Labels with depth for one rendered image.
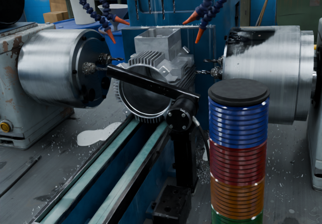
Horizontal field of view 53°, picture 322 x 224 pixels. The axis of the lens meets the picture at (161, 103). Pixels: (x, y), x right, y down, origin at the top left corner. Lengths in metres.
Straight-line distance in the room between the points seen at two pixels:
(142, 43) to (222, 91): 0.62
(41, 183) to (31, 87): 0.29
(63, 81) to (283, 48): 0.59
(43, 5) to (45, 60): 6.81
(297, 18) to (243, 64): 4.15
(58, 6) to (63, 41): 6.23
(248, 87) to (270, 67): 0.44
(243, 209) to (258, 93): 0.13
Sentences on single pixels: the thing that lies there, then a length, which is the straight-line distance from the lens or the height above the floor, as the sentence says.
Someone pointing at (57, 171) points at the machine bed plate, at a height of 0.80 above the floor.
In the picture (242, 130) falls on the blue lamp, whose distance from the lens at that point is 0.32.
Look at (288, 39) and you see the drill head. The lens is 0.81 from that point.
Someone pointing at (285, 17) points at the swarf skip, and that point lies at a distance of 4.91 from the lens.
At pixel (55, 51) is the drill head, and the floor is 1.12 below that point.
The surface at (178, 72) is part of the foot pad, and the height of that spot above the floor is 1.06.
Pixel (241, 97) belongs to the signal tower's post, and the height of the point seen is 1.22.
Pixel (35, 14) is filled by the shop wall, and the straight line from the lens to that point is 7.99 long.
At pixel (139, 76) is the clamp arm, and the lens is 0.83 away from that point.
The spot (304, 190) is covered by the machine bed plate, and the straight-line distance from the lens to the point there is 0.89.
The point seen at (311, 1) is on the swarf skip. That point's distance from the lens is 4.89.
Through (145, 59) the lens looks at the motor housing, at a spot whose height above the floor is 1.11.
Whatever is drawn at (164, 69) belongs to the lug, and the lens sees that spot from 0.83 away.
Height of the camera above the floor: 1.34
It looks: 24 degrees down
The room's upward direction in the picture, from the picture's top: 5 degrees counter-clockwise
